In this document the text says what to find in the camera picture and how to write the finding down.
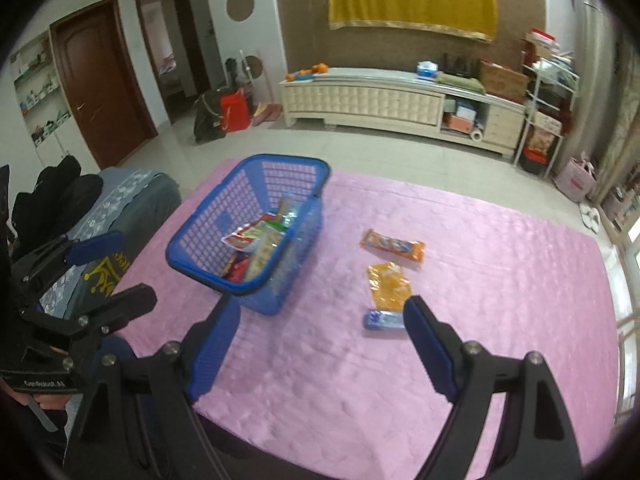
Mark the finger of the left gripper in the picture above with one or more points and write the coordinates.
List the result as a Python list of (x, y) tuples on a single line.
[(42, 267), (115, 313)]

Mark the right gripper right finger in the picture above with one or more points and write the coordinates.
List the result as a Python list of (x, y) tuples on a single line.
[(535, 438)]

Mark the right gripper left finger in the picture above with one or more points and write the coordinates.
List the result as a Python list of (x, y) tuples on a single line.
[(137, 420)]

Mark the green-edged cracker pack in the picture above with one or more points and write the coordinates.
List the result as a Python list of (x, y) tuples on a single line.
[(270, 237)]

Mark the purple chewing gum pack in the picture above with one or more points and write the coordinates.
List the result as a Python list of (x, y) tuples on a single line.
[(383, 320)]

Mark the yellow orange snack pouch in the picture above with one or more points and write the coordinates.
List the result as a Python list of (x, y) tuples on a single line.
[(389, 287)]

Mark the orange cartoon snack bar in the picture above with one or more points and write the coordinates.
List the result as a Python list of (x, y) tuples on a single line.
[(411, 250)]

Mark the red noodle snack bag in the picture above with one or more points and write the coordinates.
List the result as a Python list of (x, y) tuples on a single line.
[(235, 270)]

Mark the teal striped snack bag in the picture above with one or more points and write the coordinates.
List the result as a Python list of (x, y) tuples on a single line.
[(289, 209)]

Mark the left hand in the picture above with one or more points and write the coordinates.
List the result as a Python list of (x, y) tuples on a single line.
[(48, 402)]

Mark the blue plastic basket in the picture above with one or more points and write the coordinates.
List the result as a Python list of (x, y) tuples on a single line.
[(253, 187)]

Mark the pink quilted tablecloth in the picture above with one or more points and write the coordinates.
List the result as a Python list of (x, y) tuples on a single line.
[(321, 357)]

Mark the black bag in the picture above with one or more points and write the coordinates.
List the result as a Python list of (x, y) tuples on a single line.
[(208, 118)]

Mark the dark wooden door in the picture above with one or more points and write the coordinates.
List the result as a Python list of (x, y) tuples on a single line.
[(99, 83)]

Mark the white slippers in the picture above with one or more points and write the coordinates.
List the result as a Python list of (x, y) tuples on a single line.
[(590, 217)]

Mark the pink shopping bag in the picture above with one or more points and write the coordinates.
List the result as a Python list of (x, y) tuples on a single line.
[(577, 178)]

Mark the oranges on blue plate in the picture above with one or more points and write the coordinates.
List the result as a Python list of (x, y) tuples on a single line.
[(308, 73)]

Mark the white metal shelf rack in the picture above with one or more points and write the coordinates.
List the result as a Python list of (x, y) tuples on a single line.
[(550, 99)]

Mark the cream tv cabinet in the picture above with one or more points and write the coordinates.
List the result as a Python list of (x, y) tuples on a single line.
[(402, 102)]

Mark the green folded towel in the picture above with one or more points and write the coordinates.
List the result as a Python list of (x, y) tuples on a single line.
[(465, 83)]

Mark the cardboard box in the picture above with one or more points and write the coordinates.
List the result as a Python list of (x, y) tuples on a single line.
[(502, 82)]

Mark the blue tissue box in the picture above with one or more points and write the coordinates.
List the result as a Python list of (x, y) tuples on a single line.
[(427, 70)]

